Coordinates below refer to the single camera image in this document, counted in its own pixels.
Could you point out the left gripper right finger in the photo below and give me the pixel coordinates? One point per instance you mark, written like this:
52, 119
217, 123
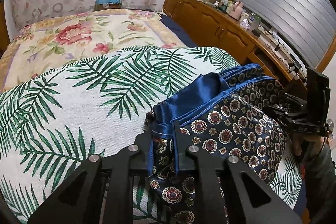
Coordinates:
226, 190

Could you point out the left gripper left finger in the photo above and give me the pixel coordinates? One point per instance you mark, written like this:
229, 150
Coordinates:
100, 190

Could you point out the floral bed blanket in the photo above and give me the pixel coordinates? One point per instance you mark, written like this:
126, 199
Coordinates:
52, 43

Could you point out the blue item on box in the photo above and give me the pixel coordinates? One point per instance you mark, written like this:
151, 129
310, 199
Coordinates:
107, 4

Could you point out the wooden sideboard cabinet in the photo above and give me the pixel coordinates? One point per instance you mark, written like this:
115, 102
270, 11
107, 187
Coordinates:
209, 27

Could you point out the palm leaf print cloth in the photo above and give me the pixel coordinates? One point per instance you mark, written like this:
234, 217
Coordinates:
51, 123

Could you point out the pink thermos jug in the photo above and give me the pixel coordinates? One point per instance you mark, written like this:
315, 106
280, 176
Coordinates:
236, 10

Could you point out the navy patterned satin top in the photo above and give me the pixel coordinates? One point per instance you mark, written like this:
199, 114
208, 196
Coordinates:
223, 114

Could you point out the navy bed sheet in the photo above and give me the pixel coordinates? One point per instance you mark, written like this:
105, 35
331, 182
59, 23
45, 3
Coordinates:
178, 31

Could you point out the person right hand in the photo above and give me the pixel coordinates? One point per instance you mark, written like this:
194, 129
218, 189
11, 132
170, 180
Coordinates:
307, 144

